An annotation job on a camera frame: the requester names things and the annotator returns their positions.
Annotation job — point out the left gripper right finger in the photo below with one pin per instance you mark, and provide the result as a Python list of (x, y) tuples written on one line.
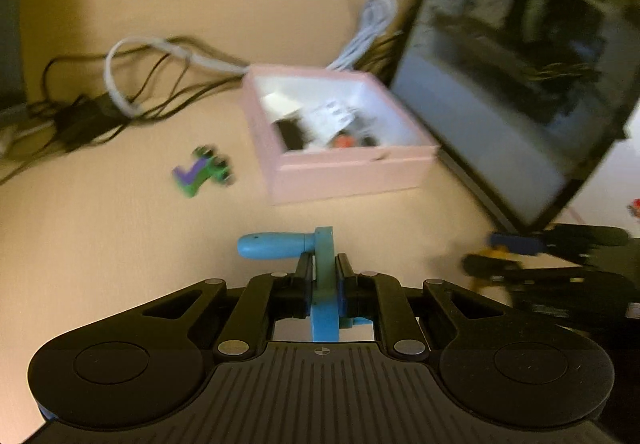
[(381, 299)]

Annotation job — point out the white dotted cube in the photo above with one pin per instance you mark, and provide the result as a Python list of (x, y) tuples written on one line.
[(328, 119)]

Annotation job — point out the pink open cardboard box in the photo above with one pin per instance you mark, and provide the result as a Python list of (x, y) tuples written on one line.
[(394, 151)]

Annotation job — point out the glass-sided computer case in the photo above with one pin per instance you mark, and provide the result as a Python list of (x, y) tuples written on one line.
[(526, 97)]

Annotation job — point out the light blue plastic crank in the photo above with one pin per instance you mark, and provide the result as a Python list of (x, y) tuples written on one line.
[(321, 282)]

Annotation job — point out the yellow liquid bottle black cap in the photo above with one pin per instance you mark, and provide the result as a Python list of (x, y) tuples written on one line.
[(344, 140)]

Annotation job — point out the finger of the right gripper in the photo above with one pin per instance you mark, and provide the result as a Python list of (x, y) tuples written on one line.
[(490, 269), (517, 244)]

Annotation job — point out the green purple toy car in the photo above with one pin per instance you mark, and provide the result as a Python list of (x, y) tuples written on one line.
[(209, 166)]

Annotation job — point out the orange toy figure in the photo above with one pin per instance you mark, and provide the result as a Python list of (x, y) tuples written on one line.
[(500, 253)]

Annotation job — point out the black rectangular device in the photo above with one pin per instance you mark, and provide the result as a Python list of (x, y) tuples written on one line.
[(295, 136)]

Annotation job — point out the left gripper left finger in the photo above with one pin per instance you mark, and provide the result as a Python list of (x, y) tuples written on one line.
[(252, 311)]

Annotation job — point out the white power adapter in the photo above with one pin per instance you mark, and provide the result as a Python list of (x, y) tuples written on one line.
[(278, 106)]

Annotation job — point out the black power brick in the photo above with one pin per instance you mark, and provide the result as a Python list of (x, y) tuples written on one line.
[(81, 122)]

